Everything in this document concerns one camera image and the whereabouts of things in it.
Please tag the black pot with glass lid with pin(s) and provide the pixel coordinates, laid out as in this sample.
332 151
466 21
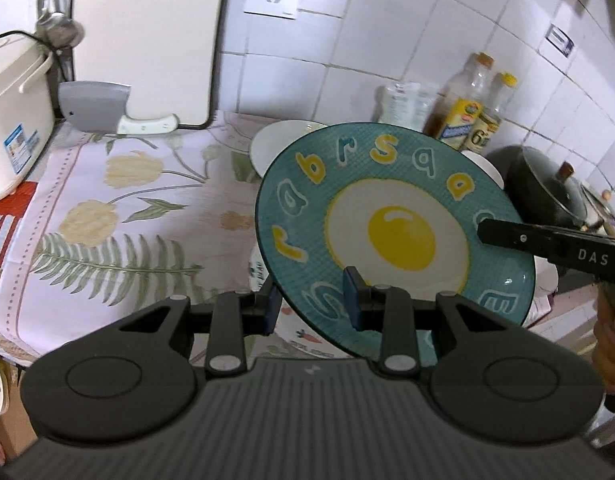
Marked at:
537 185

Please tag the white rice cooker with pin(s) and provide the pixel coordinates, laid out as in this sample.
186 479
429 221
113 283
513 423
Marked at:
12 110

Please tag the floral tablecloth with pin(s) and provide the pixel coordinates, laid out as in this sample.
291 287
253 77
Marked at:
162 240

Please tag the white salt bag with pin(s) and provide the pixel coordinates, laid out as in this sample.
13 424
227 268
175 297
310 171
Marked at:
405 105

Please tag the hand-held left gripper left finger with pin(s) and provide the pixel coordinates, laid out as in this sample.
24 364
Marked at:
273 307

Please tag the person's right hand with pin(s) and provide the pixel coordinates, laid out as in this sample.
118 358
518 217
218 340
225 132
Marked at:
611 355

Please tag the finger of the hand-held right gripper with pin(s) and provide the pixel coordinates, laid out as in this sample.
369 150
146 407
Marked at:
512 237

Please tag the small white bowl black rim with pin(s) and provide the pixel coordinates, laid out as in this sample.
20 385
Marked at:
482 165

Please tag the blue wall sticker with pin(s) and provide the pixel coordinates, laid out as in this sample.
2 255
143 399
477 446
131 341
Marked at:
560 40

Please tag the large white bowl black rim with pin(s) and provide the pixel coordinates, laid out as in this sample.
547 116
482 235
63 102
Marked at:
272 147

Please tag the oil bottle with yellow label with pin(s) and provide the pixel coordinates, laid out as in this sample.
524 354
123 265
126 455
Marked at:
465 110

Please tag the white cutting board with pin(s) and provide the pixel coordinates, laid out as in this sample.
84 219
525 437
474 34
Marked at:
147 35

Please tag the metal ladle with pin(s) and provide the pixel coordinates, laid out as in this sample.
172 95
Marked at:
57 27

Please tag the cardboard box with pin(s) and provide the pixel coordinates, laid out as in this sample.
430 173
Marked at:
10 425

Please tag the teal plate with egg print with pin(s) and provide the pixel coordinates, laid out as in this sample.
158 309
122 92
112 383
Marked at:
402 235

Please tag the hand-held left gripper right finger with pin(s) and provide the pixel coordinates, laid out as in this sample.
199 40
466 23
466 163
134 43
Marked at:
354 300

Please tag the clear vinegar bottle yellow cap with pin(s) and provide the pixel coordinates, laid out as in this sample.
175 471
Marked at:
492 125

